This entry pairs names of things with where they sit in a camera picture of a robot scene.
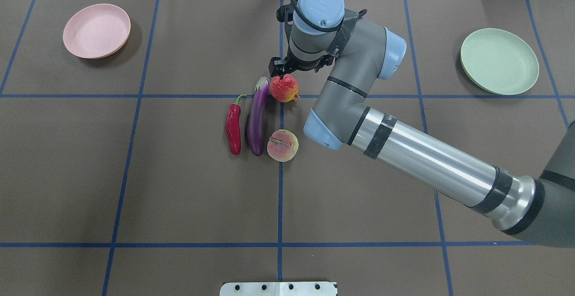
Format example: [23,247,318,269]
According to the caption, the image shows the white camera stand base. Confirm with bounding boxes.
[219,281,338,296]

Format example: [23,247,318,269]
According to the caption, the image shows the yellow pink peach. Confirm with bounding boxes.
[267,129,299,162]

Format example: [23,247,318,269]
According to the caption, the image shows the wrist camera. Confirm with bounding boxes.
[268,57,289,78]

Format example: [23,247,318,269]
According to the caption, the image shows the light green plate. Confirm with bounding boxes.
[460,28,540,96]

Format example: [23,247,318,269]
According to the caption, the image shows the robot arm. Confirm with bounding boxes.
[303,0,574,247]

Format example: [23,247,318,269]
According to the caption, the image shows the pink plate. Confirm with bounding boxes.
[63,4,132,59]

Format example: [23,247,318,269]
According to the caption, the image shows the red chili pepper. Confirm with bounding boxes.
[225,95,247,155]

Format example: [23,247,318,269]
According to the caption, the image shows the purple eggplant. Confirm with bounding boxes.
[245,76,270,157]

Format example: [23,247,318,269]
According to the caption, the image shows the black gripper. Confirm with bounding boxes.
[281,53,333,75]

